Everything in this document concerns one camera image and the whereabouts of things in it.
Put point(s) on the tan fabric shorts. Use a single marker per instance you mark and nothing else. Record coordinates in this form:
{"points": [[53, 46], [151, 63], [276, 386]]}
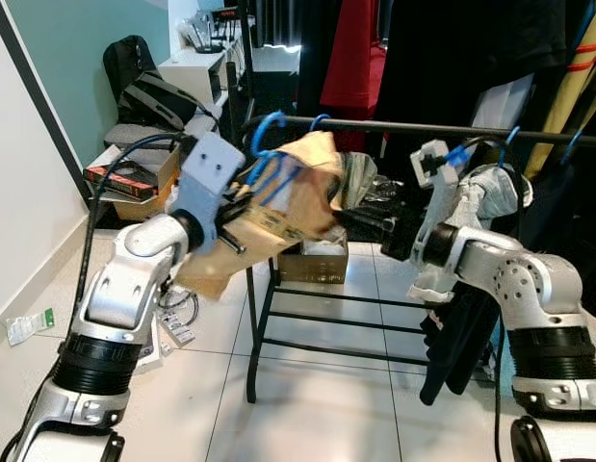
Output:
{"points": [[312, 178]]}

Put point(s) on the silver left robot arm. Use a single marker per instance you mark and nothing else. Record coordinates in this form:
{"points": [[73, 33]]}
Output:
{"points": [[115, 289]]}

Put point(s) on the brown cardboard box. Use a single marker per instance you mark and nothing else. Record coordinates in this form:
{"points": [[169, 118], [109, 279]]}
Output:
{"points": [[312, 268]]}

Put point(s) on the black metal clothes rack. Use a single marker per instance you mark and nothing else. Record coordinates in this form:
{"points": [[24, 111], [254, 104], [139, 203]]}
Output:
{"points": [[394, 126]]}

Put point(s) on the red and black box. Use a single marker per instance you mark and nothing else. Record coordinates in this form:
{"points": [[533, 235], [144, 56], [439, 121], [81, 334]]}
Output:
{"points": [[119, 180]]}

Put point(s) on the white paper tag bundle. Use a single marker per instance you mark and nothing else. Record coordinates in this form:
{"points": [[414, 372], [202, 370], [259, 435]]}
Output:
{"points": [[177, 327]]}

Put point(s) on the white desk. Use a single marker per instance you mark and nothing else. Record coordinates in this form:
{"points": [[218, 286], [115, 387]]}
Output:
{"points": [[187, 72]]}

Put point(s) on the dark red hanging garment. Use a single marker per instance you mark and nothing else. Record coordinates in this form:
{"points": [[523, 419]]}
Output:
{"points": [[350, 58]]}

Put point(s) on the pale blue hanging cloth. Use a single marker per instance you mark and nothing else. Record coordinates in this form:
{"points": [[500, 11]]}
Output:
{"points": [[500, 101]]}

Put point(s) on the black hanging t-shirt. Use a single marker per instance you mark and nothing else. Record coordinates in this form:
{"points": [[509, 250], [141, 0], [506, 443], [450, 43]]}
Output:
{"points": [[452, 58]]}

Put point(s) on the yellow cloth with red stripes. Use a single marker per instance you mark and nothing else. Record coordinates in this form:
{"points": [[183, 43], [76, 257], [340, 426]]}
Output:
{"points": [[557, 106]]}

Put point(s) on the white packet with green corner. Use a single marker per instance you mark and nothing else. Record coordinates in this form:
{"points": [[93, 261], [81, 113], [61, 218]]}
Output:
{"points": [[33, 325]]}

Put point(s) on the light grey left wrist camera mount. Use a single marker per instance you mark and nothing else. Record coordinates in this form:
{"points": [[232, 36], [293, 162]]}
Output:
{"points": [[206, 168]]}

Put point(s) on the black wall corner trim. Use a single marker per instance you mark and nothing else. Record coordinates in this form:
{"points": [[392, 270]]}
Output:
{"points": [[47, 106]]}

